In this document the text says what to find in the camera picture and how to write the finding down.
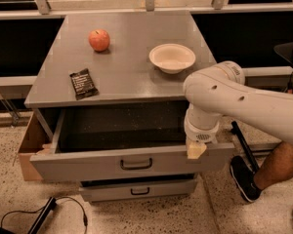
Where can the black tripod leg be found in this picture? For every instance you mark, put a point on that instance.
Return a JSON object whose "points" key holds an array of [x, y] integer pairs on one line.
{"points": [[251, 160]]}

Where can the person's leg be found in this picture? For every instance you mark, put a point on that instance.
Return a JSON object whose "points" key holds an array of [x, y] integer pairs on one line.
{"points": [[278, 167]]}

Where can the grey drawer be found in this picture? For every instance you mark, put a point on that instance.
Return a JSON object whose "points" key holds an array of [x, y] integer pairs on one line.
{"points": [[78, 156], [138, 187]]}

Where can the grey drawer cabinet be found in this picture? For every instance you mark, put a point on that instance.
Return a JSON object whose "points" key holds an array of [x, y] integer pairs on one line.
{"points": [[137, 104]]}

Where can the grey bottom drawer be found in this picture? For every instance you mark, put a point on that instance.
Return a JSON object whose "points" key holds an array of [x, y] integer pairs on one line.
{"points": [[138, 187]]}

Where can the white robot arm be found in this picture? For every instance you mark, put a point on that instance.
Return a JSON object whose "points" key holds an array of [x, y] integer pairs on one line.
{"points": [[220, 90]]}

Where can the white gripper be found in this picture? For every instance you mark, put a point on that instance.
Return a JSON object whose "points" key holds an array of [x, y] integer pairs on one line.
{"points": [[201, 134]]}

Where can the cardboard box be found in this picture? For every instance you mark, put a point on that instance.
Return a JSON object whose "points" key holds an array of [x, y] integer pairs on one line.
{"points": [[33, 141]]}

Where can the black snack packet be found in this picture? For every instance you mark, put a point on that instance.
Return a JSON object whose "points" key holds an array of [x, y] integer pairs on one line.
{"points": [[83, 84]]}

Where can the red apple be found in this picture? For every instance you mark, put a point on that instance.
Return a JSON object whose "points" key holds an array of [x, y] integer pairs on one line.
{"points": [[99, 40]]}

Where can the black sneaker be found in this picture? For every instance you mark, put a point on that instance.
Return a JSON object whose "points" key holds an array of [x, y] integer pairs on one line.
{"points": [[243, 178]]}

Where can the black device on floor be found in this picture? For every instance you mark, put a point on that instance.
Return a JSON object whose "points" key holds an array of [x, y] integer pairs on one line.
{"points": [[50, 205]]}

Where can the white bowl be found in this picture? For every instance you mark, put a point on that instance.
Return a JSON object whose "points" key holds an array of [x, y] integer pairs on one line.
{"points": [[172, 58]]}

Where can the grey top drawer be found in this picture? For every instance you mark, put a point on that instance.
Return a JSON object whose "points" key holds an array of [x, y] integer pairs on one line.
{"points": [[78, 156]]}

